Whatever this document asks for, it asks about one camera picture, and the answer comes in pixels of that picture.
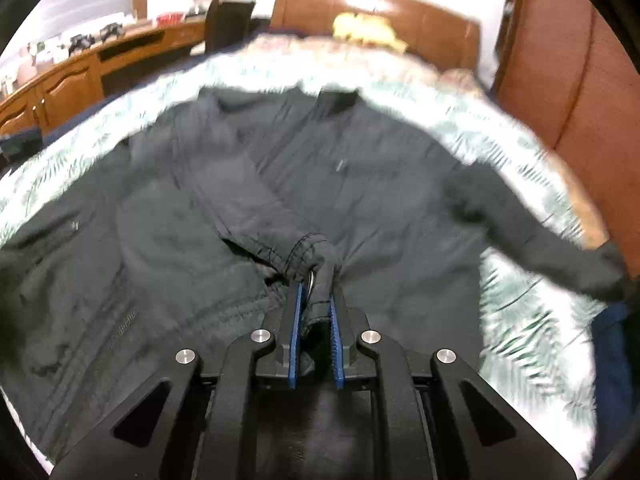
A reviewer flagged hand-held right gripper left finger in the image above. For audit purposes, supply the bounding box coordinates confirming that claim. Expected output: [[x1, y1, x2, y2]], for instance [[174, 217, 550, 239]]
[[50, 280, 313, 480]]

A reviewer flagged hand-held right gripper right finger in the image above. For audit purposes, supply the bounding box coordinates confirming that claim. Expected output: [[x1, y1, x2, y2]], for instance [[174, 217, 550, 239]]
[[327, 290, 576, 480]]

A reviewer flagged black jacket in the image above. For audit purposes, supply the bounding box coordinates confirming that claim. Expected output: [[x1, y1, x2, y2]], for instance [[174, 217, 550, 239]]
[[0, 85, 633, 480]]

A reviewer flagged leaf-printed white blanket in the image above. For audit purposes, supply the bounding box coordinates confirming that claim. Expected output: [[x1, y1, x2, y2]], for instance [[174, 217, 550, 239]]
[[0, 45, 601, 480]]

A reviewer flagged yellow plush toy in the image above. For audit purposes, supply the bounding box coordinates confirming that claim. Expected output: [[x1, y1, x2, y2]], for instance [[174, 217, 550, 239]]
[[332, 12, 408, 51]]

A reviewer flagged black chair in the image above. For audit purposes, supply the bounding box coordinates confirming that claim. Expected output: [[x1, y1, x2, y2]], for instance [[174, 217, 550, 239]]
[[205, 0, 258, 53]]

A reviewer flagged wooden bed headboard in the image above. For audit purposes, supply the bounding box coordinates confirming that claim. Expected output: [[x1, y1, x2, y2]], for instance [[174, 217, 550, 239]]
[[270, 0, 483, 71]]

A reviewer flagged wooden desk cabinet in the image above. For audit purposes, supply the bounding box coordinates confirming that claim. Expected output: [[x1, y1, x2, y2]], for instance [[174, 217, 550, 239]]
[[0, 17, 208, 136]]

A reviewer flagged dark desk clutter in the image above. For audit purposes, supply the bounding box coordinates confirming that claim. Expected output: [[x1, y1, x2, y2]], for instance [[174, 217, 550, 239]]
[[67, 25, 123, 53]]

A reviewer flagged brown wooden wardrobe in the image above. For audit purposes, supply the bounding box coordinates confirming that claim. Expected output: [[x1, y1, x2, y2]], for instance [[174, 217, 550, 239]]
[[492, 0, 640, 181]]

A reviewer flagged pink vase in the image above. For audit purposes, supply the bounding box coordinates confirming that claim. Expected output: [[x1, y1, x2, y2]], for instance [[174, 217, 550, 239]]
[[15, 52, 36, 83]]

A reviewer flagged grey window blind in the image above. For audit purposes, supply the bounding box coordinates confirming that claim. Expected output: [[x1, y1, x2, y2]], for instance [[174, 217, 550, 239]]
[[5, 0, 138, 61]]

